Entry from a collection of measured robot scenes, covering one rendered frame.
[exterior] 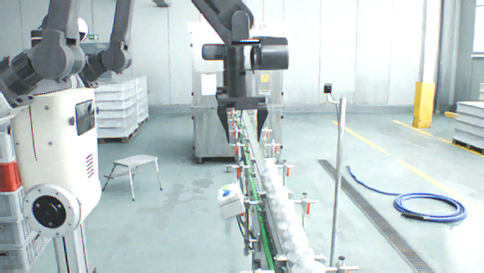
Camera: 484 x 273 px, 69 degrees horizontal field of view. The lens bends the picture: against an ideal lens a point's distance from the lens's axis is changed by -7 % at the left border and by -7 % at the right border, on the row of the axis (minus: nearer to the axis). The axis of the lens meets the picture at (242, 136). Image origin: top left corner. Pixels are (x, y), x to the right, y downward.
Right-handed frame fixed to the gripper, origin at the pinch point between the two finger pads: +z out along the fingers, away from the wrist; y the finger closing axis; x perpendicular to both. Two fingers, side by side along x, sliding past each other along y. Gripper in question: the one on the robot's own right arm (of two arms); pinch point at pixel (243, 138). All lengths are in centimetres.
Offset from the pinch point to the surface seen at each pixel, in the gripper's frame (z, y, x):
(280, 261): 29.8, 7.6, -0.8
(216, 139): 100, -22, 470
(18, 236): 103, -164, 168
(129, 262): 137, -87, 188
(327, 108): 136, 298, 1018
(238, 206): 33, -1, 42
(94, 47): -71, -381, 1015
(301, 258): 25.5, 11.2, -7.5
